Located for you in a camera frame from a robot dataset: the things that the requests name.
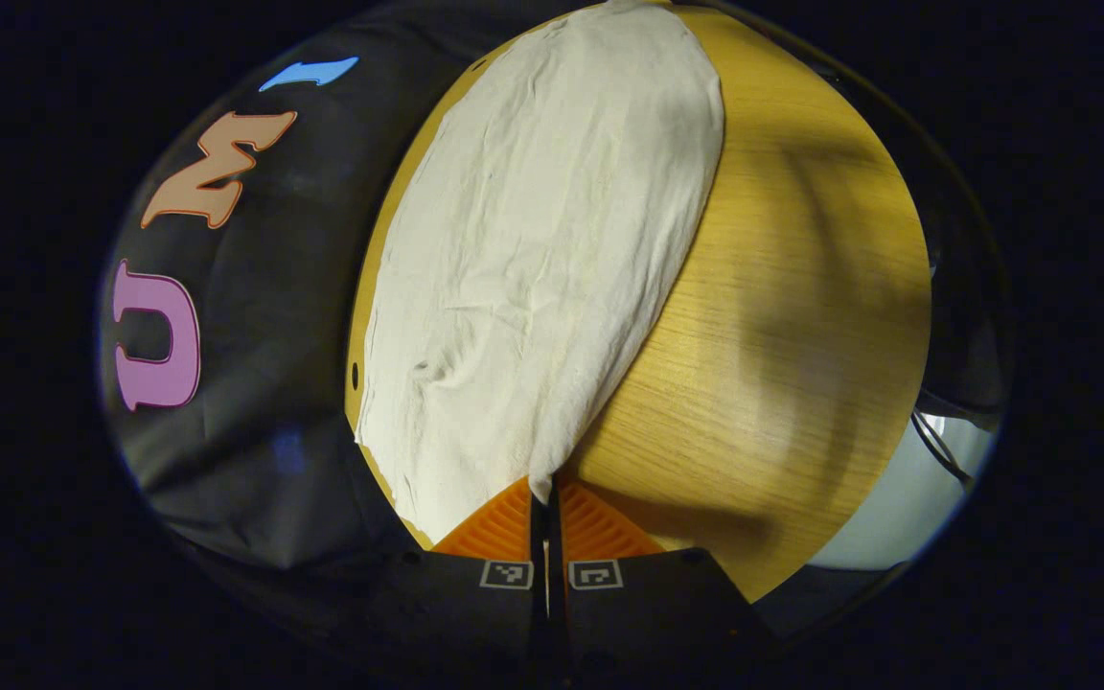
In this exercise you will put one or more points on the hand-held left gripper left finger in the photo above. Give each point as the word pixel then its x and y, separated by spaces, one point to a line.
pixel 475 613

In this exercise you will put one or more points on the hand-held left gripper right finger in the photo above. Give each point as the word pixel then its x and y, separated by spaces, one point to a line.
pixel 629 613

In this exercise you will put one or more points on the white jeans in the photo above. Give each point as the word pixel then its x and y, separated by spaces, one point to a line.
pixel 533 268

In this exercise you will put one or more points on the black backdrop cloth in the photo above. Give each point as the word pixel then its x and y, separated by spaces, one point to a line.
pixel 274 335

